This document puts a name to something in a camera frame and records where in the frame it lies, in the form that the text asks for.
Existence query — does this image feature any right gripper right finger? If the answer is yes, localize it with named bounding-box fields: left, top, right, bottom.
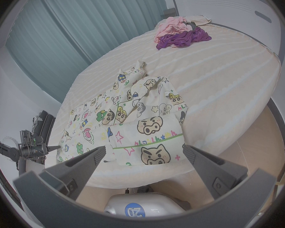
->
left=182, top=144, right=248, bottom=201

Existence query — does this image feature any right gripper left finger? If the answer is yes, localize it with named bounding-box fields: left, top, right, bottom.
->
left=39, top=146, right=107, bottom=201

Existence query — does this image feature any white printed pyjama top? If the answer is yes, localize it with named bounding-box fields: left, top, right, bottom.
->
left=56, top=60, right=189, bottom=167

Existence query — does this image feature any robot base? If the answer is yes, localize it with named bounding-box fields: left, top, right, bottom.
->
left=104, top=187, right=191, bottom=219

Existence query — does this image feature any bed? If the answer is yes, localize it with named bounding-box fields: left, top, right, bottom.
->
left=55, top=0, right=285, bottom=189

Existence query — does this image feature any blue-green curtain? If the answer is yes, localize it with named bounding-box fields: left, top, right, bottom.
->
left=6, top=0, right=93, bottom=104
left=38, top=0, right=168, bottom=63

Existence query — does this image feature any purple garment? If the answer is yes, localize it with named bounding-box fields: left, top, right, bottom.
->
left=156, top=27, right=212, bottom=50

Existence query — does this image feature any dark grey garment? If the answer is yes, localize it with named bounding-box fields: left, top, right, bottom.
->
left=184, top=20, right=198, bottom=31

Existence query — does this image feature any pink garment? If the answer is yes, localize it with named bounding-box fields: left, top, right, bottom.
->
left=154, top=17, right=193, bottom=43

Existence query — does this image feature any cream pillow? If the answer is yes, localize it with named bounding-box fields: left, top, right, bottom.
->
left=185, top=14, right=212, bottom=26

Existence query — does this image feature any grey bedside table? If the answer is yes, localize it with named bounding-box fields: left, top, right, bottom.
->
left=161, top=8, right=179, bottom=18

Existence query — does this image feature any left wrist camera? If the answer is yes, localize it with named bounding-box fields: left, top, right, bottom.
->
left=20, top=130, right=33, bottom=145

